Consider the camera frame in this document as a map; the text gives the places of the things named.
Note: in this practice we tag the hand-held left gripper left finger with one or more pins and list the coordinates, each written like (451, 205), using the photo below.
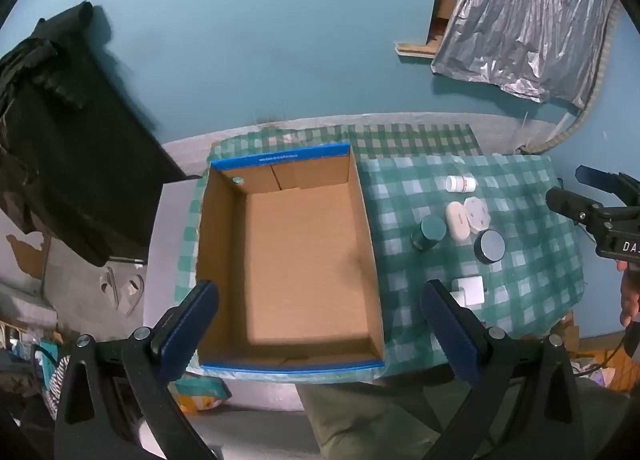
(192, 325)

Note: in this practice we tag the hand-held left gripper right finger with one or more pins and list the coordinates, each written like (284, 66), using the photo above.
(450, 325)

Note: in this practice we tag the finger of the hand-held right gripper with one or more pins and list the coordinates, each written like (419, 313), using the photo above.
(570, 202)
(600, 178)

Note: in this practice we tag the large white power adapter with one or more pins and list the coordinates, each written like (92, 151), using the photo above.
(472, 292)

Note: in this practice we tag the white round disc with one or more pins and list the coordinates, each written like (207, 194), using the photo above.
(490, 246)

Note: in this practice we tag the white octagonal box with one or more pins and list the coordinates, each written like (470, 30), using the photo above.
(477, 212)

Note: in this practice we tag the green cylindrical jar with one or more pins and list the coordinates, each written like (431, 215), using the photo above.
(429, 232)

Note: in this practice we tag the white oval case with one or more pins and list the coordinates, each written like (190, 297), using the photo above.
(456, 222)

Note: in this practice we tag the white pill bottle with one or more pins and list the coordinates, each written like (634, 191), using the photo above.
(460, 184)

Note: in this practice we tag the blue-rimmed cardboard box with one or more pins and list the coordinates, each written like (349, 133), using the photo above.
(300, 265)

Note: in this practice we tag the person's right hand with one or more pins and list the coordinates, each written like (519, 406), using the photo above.
(631, 297)

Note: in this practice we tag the grey sandal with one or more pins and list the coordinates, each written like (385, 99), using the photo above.
(109, 290)
(132, 292)

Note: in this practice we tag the colourful printed bag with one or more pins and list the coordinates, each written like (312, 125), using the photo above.
(205, 395)

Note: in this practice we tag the green checked tablecloth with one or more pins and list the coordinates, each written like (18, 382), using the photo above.
(525, 260)

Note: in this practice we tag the olive green trousers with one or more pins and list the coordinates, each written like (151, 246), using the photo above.
(380, 420)

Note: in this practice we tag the striped cloth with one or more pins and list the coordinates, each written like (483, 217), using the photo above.
(60, 385)

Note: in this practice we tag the silver foil bag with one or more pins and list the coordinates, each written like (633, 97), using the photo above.
(520, 20)

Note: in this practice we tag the black cloth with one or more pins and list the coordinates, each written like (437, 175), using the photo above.
(65, 150)

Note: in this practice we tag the wooden board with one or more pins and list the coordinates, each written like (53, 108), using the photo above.
(412, 51)

